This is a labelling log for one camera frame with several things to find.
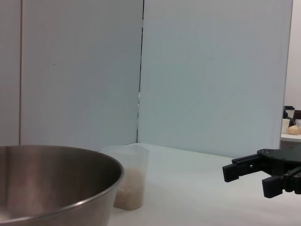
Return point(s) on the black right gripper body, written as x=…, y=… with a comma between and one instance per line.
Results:
x=282, y=160

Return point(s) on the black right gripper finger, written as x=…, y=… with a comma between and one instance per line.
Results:
x=235, y=170
x=275, y=186

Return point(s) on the clear plastic measuring cup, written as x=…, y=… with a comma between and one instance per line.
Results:
x=135, y=157

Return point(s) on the stainless steel mixing bowl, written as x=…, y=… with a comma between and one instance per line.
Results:
x=58, y=183

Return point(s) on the white cup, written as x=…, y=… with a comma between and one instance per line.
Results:
x=285, y=126

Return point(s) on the white background table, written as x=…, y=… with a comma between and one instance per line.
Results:
x=291, y=137

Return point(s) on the beige round bread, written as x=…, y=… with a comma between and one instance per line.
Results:
x=293, y=130

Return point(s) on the clear plastic container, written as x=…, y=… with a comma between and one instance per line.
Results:
x=298, y=124

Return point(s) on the white partition board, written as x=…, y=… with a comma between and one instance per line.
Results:
x=10, y=70
x=211, y=70
x=82, y=70

